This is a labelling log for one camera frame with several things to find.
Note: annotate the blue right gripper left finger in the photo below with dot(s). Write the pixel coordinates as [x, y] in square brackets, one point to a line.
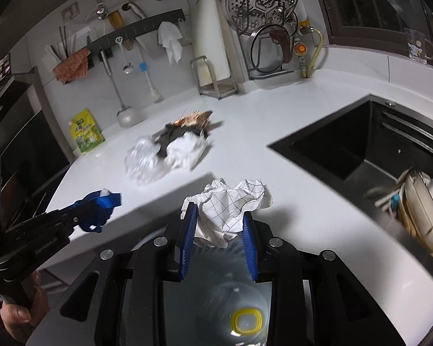
[185, 240]

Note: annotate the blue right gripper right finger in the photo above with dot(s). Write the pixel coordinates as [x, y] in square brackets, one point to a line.
[250, 244]

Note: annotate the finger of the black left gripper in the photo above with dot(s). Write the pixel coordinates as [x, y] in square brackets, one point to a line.
[64, 217]

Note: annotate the blue plastic bag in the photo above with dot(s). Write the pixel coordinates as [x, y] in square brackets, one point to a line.
[95, 209]

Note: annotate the grid paper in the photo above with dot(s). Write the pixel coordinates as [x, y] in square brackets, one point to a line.
[221, 209]

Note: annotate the clear plastic cup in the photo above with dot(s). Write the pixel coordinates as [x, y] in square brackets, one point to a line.
[213, 319]

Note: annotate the yellow plastic lid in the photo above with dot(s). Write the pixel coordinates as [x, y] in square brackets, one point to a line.
[246, 322]

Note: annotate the white tissue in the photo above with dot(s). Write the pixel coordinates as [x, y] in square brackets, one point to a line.
[185, 152]

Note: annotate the clear plastic bag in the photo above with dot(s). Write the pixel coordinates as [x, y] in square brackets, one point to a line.
[142, 163]

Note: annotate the grey perforated trash bin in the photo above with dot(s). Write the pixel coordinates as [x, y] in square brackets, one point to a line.
[208, 268]

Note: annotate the left hand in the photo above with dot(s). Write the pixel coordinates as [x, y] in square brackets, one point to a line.
[19, 321]

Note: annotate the black oven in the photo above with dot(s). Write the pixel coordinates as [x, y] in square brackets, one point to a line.
[34, 153]

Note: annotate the yellow seasoning pouch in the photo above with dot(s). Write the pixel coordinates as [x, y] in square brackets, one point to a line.
[85, 131]

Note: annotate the dark grey rag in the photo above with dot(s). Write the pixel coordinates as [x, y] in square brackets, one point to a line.
[172, 132]

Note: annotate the red orange snack wrapper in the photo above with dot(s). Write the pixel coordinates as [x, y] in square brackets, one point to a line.
[201, 119]

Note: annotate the steel cutting board rack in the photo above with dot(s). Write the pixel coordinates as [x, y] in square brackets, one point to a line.
[218, 89]

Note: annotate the black sink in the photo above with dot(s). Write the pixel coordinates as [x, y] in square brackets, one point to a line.
[361, 148]

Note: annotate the orange hanging dishcloth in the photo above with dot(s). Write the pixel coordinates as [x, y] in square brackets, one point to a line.
[73, 68]

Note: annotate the steel spoon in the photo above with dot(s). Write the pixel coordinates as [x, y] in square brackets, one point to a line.
[127, 66]

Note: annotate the blue white bottle brush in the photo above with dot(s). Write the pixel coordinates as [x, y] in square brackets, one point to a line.
[154, 94]

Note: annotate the chopsticks in holder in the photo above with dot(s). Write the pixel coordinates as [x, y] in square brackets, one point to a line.
[64, 46]

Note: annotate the dishes in sink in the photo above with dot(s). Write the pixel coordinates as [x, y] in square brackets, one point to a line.
[409, 201]

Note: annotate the glass pot lid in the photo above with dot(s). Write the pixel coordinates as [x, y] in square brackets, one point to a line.
[270, 47]

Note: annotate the white cutting board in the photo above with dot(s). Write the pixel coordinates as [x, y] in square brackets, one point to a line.
[207, 37]

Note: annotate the white hanging cloth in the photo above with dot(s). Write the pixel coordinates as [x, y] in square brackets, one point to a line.
[169, 37]

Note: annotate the glass mug on sill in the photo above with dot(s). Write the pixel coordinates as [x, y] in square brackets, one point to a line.
[420, 48]

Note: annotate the dark framed window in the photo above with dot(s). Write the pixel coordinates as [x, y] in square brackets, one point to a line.
[380, 25]

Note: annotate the wall power socket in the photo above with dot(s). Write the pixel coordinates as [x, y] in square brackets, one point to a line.
[70, 12]

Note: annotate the black wall utensil rail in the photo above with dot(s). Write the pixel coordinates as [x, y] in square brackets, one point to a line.
[135, 29]

